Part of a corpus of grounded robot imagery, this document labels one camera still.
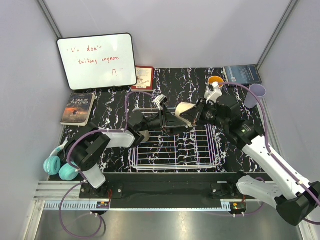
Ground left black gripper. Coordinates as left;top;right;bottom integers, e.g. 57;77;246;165
138;104;188;136

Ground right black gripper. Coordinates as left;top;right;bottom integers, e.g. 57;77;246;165
180;97;229;130

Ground beige ceramic mug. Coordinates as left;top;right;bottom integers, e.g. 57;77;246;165
175;102;198;128

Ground lilac plastic cup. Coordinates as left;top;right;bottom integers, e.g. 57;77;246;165
244;84;267;109

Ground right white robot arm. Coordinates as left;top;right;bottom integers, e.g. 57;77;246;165
175;96;320;226

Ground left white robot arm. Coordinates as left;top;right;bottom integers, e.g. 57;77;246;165
65;106;192;198

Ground black marble pattern mat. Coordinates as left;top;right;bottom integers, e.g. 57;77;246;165
48;67;273;181

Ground red bordered book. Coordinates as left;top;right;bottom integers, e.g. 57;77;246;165
131;66;154;92

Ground dark blue book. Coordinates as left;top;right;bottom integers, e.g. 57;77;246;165
223;64;262;86

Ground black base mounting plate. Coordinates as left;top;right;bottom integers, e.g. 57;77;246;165
79;171;247;200

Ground Tale of Two Cities book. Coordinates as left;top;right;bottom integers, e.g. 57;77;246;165
60;92;96;127

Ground teal headphones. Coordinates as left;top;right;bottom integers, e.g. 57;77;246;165
43;140;79;181

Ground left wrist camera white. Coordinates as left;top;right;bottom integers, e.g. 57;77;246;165
153;94;167;110

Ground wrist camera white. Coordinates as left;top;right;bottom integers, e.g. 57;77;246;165
204;82;223;103
153;94;167;110

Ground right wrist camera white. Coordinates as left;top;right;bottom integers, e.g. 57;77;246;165
204;82;223;103

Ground white wire dish rack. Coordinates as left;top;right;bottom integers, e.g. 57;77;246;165
127;106;222;173

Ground white whiteboard black frame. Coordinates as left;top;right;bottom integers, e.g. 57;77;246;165
57;33;137;91

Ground grey slotted cable duct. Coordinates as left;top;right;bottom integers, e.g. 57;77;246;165
43;200;111;211

